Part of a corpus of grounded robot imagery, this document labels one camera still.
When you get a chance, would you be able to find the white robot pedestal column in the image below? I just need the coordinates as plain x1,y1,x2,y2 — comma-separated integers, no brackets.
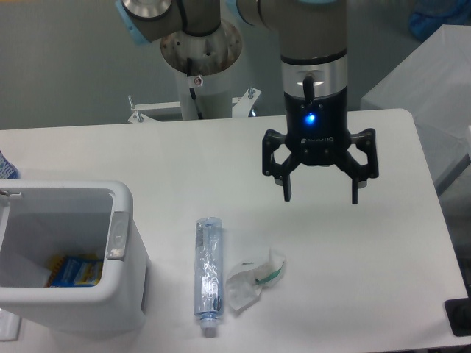
160,19,242,120

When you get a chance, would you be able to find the blue bag in background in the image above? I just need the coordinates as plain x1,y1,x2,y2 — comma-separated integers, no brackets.
408,0,470,42

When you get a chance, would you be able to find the blue patterned packet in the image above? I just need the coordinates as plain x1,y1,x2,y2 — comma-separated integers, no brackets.
0,151,20,179

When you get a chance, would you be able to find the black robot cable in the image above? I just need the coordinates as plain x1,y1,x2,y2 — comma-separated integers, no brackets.
185,57,205,121

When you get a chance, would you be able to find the white plastic trash can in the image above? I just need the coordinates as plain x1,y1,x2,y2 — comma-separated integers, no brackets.
1,180,149,332

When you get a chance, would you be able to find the clear plastic water bottle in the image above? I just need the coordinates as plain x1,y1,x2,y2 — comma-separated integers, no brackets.
194,217,224,338

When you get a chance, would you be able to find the white plastic wrapper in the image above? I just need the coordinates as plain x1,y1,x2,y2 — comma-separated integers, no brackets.
225,249,287,315

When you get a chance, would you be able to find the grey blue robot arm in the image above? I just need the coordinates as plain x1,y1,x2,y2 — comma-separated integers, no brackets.
115,1,379,200

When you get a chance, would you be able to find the black device at table edge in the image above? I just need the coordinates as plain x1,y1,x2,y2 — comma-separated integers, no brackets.
445,298,470,337

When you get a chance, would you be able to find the white metal base bracket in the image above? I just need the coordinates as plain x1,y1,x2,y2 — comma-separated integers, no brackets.
127,87,262,124

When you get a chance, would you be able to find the white covered side box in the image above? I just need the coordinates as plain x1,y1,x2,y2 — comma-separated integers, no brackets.
361,25,470,193

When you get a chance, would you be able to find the white paper under bin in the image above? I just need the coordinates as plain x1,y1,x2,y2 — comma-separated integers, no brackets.
0,309,21,342

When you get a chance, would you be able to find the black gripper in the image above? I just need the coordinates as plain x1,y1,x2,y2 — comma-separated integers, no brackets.
262,88,379,204

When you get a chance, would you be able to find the blue yellow snack packet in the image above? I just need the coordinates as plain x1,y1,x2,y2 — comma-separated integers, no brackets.
45,255,104,288

